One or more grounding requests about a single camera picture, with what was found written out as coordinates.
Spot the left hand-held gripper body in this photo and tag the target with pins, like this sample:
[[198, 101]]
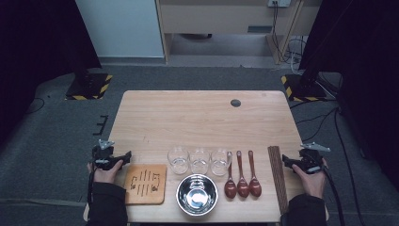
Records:
[[102, 155]]

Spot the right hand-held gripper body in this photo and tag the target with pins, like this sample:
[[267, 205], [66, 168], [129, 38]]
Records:
[[310, 160]]

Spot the bundle of wooden chopsticks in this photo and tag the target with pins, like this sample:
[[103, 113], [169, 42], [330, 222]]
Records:
[[277, 175]]

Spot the reddish brown wooden spoon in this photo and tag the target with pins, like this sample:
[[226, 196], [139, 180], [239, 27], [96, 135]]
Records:
[[242, 187], [255, 187], [230, 188]]

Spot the wooden coaster with slots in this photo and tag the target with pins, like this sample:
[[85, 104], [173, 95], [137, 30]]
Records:
[[158, 196]]

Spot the stainless steel bowl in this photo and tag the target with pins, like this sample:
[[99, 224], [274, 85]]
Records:
[[197, 195]]

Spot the person's left hand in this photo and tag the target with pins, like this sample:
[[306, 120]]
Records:
[[105, 176]]

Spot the person's right hand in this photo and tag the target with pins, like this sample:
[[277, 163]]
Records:
[[313, 185]]

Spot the black striped stand base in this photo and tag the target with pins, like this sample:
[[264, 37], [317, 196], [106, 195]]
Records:
[[91, 88], [302, 89]]

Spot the black curtain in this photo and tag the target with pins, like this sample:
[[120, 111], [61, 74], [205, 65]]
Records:
[[37, 47], [363, 62]]

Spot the white cabinet panel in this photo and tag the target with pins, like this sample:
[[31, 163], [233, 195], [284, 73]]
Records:
[[122, 28]]

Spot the white power strip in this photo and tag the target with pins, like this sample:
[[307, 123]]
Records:
[[280, 2]]

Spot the light wooden desk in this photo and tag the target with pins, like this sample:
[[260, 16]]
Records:
[[219, 17]]

